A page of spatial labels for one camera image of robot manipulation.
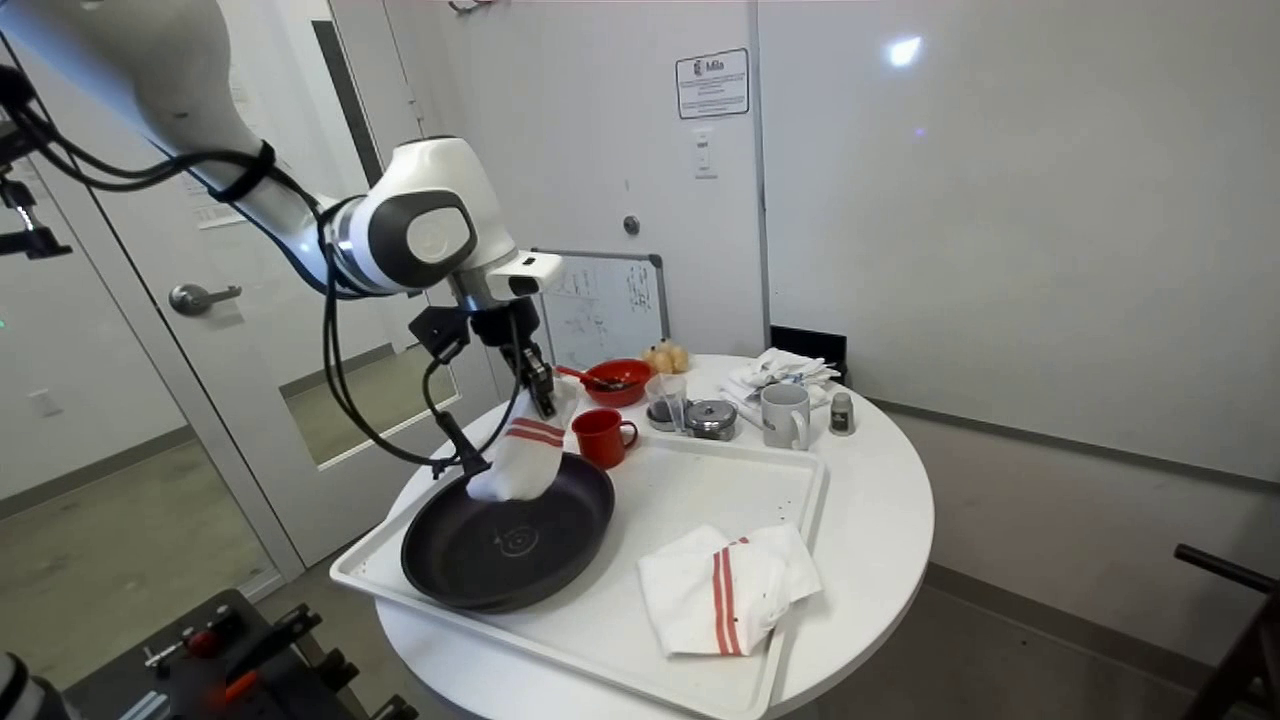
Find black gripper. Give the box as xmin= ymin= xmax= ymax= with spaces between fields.
xmin=469 ymin=296 xmax=560 ymax=419

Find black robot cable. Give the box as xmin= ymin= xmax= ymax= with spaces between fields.
xmin=0 ymin=64 xmax=535 ymax=479

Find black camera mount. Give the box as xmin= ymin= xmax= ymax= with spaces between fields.
xmin=0 ymin=157 xmax=71 ymax=260

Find small framed whiteboard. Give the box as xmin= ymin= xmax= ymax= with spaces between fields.
xmin=535 ymin=244 xmax=671 ymax=373

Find black tool cart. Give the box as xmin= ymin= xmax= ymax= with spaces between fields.
xmin=57 ymin=582 xmax=414 ymax=720

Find red bowl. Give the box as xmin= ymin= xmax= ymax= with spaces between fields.
xmin=557 ymin=357 xmax=656 ymax=407

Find round metal tin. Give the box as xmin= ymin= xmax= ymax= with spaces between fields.
xmin=679 ymin=396 xmax=738 ymax=443

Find black frying pan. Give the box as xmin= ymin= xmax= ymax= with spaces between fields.
xmin=397 ymin=407 xmax=618 ymax=614

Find red mug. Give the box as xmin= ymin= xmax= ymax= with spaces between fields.
xmin=569 ymin=405 xmax=640 ymax=473

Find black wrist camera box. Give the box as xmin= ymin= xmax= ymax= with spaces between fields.
xmin=407 ymin=302 xmax=471 ymax=362

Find white plastic tray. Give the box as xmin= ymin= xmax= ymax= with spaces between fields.
xmin=323 ymin=410 xmax=832 ymax=720

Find large wall whiteboard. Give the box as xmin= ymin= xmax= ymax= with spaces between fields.
xmin=757 ymin=0 xmax=1280 ymax=488

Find white door with window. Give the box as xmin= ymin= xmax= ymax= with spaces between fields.
xmin=24 ymin=0 xmax=504 ymax=575

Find black wall box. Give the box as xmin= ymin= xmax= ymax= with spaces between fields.
xmin=768 ymin=322 xmax=849 ymax=385

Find white towel red stripes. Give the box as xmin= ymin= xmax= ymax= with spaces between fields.
xmin=634 ymin=518 xmax=824 ymax=659
xmin=465 ymin=410 xmax=573 ymax=507

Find clear drinking glass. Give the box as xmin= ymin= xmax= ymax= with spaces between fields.
xmin=645 ymin=373 xmax=692 ymax=430

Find white mug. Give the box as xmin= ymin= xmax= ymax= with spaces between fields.
xmin=757 ymin=378 xmax=821 ymax=450

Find dark wooden chair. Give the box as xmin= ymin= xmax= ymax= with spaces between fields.
xmin=1169 ymin=538 xmax=1280 ymax=720

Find white wall sign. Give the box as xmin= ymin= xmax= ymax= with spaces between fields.
xmin=671 ymin=44 xmax=757 ymax=124

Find silver door handle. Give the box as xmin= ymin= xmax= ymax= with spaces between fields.
xmin=164 ymin=275 xmax=242 ymax=318

